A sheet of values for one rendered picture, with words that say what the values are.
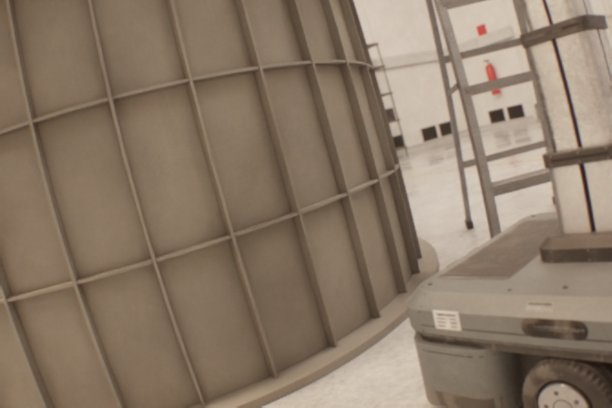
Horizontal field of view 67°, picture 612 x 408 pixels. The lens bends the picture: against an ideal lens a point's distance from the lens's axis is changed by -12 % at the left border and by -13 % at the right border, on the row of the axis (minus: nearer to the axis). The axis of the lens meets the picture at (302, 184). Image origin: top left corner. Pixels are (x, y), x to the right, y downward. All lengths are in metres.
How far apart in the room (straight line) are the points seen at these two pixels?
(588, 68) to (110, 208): 1.00
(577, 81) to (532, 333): 0.40
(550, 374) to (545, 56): 0.50
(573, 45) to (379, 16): 8.62
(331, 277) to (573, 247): 0.74
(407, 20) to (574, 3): 8.99
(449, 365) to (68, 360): 0.87
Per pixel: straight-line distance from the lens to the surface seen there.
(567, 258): 0.91
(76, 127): 1.23
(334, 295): 1.43
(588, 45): 0.87
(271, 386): 1.29
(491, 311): 0.83
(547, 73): 0.90
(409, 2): 10.04
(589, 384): 0.80
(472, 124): 1.59
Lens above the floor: 0.55
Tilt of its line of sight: 4 degrees down
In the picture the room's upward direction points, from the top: 15 degrees counter-clockwise
